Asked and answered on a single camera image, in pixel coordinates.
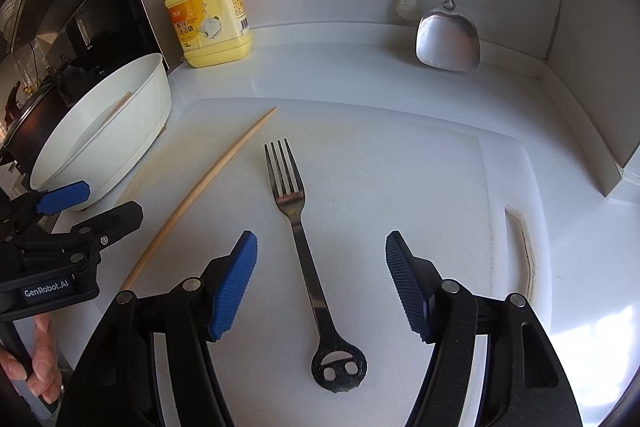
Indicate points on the white colander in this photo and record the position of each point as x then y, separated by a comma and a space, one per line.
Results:
11, 17

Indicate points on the dark cooking pot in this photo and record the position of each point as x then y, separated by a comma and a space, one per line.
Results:
25, 122

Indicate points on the person's left hand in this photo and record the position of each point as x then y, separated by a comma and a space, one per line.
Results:
47, 357

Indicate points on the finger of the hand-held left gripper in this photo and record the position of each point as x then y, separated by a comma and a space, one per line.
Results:
65, 197
115, 219

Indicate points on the white plastic cutting board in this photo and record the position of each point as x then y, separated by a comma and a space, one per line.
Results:
380, 187

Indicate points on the white plastic basin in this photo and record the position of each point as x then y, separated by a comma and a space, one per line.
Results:
135, 127

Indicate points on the yellow dish soap bottle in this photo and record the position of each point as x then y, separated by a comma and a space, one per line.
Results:
210, 17

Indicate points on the tan bamboo chopstick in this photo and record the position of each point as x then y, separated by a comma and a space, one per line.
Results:
122, 103
200, 192
112, 113

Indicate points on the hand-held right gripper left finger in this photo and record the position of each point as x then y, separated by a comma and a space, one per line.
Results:
232, 287

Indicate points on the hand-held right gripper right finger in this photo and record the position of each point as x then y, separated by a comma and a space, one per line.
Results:
407, 287

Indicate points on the metal fork with face cutout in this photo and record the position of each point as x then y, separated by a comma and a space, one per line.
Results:
302, 247

